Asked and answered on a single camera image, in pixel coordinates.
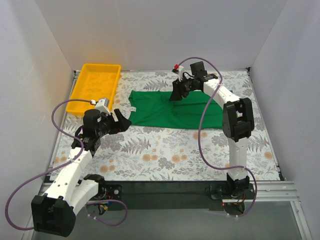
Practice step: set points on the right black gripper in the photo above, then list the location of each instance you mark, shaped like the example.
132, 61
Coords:
182, 86

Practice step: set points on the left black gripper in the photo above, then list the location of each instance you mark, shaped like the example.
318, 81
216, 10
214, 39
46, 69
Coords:
114, 122

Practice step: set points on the green t-shirt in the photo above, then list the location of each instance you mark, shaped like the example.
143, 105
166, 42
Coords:
153, 109

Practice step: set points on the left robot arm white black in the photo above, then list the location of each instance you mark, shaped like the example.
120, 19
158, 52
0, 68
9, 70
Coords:
55, 211

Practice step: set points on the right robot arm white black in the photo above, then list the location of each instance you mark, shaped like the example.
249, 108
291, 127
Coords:
237, 118

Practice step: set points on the yellow plastic bin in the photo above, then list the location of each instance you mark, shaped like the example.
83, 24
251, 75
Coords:
96, 81

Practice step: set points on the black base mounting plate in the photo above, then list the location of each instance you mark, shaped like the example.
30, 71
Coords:
171, 195

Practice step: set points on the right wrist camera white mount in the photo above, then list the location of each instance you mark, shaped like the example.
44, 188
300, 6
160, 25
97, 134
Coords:
179, 71

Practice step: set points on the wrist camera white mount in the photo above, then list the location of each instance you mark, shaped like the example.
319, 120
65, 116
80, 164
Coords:
179, 71
102, 106

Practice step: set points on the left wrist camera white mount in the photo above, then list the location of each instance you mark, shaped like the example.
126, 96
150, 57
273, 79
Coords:
102, 106

